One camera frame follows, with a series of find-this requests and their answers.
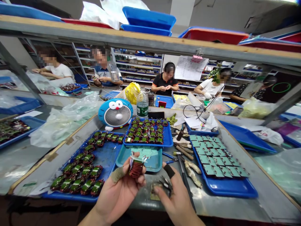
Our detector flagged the person's right hand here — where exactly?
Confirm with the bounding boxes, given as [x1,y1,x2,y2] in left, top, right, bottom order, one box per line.
[153,162,197,219]

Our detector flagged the person's left hand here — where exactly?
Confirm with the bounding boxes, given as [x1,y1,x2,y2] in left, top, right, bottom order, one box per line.
[95,156,147,223]

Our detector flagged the black hand tool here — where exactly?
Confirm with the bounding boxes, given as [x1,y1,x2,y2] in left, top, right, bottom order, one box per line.
[159,175,173,191]

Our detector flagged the copper wire coil inductor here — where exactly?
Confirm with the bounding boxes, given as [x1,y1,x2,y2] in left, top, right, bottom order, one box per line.
[128,152,149,179]

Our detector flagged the small brown square plate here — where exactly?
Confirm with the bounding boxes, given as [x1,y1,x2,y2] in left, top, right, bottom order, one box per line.
[150,183,171,201]

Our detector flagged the dirty work gloves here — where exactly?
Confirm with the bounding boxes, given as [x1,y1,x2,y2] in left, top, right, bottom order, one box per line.
[184,159,203,189]

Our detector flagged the large blue tray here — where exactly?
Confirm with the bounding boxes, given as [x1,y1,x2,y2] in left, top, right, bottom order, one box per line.
[42,131,126,203]

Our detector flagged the group of green-taped coils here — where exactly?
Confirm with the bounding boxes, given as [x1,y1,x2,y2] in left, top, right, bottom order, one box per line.
[50,131,125,196]

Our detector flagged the teal plastic tray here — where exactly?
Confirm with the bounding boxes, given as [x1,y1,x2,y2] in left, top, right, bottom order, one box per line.
[115,144,163,173]

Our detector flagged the long blue tray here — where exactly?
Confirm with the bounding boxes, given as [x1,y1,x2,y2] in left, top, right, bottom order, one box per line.
[189,135,259,199]

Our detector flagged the pile of pale green cards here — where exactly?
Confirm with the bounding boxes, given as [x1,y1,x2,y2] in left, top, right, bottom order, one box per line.
[130,147,159,161]

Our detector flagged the rows of green square boards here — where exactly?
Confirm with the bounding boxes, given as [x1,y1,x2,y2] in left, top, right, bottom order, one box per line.
[189,134,250,178]

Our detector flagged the square blue tray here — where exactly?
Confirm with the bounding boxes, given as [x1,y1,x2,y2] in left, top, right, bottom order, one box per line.
[123,117,174,148]

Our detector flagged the cluster of small copper coils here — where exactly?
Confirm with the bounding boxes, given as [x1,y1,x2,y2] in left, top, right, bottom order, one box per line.
[124,117,169,144]

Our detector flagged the small blue tray with papers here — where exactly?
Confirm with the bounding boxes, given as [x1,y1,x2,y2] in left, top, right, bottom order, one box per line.
[185,117,219,137]

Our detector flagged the green leaf-shaped pieces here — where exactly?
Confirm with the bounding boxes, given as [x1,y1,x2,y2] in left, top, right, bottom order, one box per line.
[166,113,178,126]

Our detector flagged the blue cartoon cat desk fan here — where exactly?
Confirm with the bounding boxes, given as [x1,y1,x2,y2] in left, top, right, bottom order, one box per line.
[98,98,134,132]

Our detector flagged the black flat device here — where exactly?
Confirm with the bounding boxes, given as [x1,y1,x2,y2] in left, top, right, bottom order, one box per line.
[148,111,165,120]

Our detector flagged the empty blue tray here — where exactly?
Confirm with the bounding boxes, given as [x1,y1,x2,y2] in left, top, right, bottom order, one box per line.
[219,119,278,154]

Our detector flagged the pile of clear plastic bags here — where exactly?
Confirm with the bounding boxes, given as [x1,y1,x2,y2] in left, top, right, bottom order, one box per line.
[29,91,104,148]

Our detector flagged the green-label water bottle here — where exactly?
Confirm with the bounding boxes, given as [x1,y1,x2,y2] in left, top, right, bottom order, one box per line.
[136,90,149,119]

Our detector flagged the blue box with red stand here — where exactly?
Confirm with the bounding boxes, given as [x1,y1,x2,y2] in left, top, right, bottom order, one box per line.
[154,95,175,109]

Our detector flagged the clear bag of parts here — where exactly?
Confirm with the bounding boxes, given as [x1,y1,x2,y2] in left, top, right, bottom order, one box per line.
[172,92,203,111]

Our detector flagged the yellow desk fan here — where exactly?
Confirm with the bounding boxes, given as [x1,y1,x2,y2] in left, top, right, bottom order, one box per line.
[124,82,141,105]

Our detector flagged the white crumpled plastic bag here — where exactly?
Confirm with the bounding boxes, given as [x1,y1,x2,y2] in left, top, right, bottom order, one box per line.
[256,126,284,146]

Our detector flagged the blue tray of red coils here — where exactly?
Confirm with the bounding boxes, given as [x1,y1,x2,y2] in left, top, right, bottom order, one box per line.
[59,83,89,94]

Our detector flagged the yellowish plastic bag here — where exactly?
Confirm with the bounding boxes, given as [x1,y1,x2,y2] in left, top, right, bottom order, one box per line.
[238,97,277,120]

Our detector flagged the blue tray of dark coils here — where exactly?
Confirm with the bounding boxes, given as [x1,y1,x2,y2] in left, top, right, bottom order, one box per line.
[0,116,46,150]

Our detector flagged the white storage shelving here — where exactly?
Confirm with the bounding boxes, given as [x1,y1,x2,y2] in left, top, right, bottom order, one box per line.
[111,47,164,88]

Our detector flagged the hanging paper sheets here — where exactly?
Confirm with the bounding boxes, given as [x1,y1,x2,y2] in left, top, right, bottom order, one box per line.
[174,55,209,82]

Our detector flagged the blue plastic bin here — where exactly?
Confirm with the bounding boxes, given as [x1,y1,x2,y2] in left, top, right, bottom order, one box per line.
[0,96,42,116]

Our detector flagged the pink binder clip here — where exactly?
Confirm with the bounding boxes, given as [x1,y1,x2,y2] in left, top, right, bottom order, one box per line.
[191,48,204,63]

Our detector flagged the red bin with blue rim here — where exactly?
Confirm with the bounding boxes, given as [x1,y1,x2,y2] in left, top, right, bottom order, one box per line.
[178,26,250,46]

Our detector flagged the flat red tray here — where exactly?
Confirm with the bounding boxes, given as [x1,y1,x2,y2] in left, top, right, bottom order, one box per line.
[61,18,114,30]

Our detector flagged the stack of blue bins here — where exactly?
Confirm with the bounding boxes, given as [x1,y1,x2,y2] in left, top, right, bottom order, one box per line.
[120,6,177,37]

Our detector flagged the red tray with teal rim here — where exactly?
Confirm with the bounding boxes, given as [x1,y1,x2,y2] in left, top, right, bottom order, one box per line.
[238,32,301,54]

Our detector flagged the white plastic bags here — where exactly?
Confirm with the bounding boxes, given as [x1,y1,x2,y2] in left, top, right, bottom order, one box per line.
[79,0,150,30]

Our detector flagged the flat blue tray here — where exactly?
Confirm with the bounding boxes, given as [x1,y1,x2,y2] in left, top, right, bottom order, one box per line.
[0,2,64,23]

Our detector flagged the black-handled hammer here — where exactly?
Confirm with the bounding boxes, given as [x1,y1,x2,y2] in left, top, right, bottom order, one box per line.
[173,151,197,212]

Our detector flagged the blue-handled pliers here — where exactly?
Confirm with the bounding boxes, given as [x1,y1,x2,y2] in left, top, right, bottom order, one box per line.
[162,152,180,164]

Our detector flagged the black cable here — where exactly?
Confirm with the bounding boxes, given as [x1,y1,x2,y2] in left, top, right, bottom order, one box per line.
[182,92,224,123]

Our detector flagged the green ring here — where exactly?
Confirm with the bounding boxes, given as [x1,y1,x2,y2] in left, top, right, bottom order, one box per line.
[271,82,292,94]

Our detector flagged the wood and metal shelf frame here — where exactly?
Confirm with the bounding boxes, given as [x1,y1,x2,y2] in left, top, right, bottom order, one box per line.
[0,14,301,127]

